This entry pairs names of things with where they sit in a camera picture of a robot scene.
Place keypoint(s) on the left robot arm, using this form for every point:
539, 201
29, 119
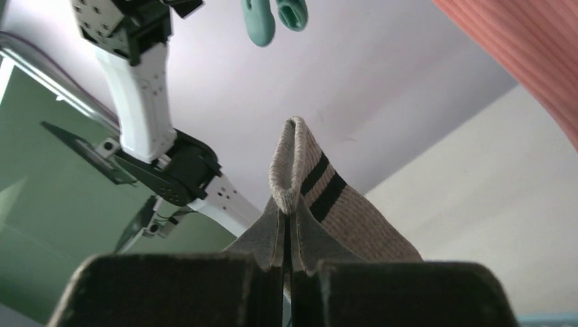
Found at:
131, 40

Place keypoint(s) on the teal clothes peg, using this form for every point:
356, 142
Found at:
260, 23

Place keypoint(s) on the grey beige striped sock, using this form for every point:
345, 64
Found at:
301, 174

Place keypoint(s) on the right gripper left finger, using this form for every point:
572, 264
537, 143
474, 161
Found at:
240, 286

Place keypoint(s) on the mustard striped sock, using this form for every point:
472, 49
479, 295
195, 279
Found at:
535, 42

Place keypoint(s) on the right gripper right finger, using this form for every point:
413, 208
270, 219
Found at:
332, 286

